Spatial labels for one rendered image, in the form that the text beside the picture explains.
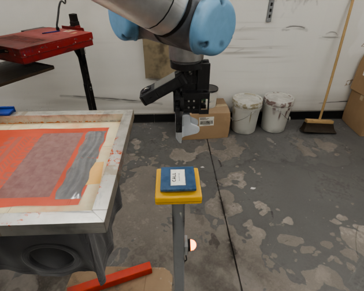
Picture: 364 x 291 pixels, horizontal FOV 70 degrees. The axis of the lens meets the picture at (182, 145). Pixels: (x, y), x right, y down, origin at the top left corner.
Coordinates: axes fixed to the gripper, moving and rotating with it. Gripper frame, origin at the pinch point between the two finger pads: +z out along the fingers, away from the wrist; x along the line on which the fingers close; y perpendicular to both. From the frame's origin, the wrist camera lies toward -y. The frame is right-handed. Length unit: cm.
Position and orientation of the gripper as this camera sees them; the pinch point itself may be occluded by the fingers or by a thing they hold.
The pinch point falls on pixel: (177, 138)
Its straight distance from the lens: 67.3
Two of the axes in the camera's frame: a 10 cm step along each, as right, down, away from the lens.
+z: 0.0, 8.3, 5.6
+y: 10.0, -0.2, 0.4
